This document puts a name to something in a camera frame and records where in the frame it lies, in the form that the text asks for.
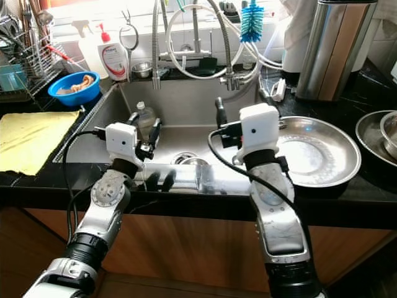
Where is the yellow cloth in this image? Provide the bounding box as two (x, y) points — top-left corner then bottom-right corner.
(0, 111), (81, 176)

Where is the chrome upright tap pipe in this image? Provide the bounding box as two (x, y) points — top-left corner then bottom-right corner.
(160, 0), (208, 63)

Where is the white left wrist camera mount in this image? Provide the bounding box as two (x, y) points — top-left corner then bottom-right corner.
(105, 122), (143, 169)

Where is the chrome spring hose faucet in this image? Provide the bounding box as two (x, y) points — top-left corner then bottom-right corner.
(150, 0), (258, 103)

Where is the small steel cup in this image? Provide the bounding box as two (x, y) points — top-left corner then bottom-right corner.
(130, 61), (154, 78)

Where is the steel sink drain strainer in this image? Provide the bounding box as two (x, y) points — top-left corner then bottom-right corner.
(172, 152), (193, 165)

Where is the steel ladle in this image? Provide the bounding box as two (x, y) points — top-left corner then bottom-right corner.
(36, 0), (55, 27)

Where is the large steel plate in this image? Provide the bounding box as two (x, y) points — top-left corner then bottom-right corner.
(276, 116), (362, 188)
(355, 111), (397, 168)

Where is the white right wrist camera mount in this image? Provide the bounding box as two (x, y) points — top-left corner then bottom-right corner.
(239, 103), (281, 156)

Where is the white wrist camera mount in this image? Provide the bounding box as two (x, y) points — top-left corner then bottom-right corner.
(105, 122), (143, 169)
(239, 103), (281, 156)

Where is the steel and wood knife block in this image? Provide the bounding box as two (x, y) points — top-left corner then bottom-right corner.
(297, 0), (379, 102)

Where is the white spray bottle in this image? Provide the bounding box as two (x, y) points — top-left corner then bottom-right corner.
(73, 20), (105, 74)

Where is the clear plastic bottle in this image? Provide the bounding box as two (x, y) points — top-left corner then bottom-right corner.
(135, 101), (160, 142)

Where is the wooden cabinet front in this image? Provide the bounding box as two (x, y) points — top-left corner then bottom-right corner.
(0, 205), (397, 292)

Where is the white water hose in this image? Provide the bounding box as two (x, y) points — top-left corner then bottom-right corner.
(164, 0), (283, 81)

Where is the white appliance with blue label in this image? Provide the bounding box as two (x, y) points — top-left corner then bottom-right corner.
(281, 0), (326, 74)

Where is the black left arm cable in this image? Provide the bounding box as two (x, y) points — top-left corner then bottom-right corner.
(62, 127), (107, 243)

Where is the blue plastic bowl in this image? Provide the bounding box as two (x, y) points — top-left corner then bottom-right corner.
(48, 71), (101, 107)

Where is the blue bottle brush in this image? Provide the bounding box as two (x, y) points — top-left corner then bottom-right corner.
(240, 0), (266, 43)

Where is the wire dish rack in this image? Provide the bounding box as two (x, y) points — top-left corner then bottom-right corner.
(0, 0), (66, 103)

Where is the stainless steel sink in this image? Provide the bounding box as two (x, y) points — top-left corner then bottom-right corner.
(59, 78), (274, 194)

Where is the white soap pump bottle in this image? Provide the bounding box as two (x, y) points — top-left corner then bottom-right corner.
(96, 23), (128, 81)

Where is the round wire strainer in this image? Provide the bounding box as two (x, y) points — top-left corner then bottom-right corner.
(118, 8), (140, 81)

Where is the small white plastic holder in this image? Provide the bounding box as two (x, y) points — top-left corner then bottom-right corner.
(270, 78), (287, 102)

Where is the dark green scrub sponge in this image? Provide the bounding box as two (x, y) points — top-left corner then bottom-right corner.
(189, 57), (215, 75)

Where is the red handled brush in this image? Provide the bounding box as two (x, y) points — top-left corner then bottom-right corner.
(45, 43), (73, 64)

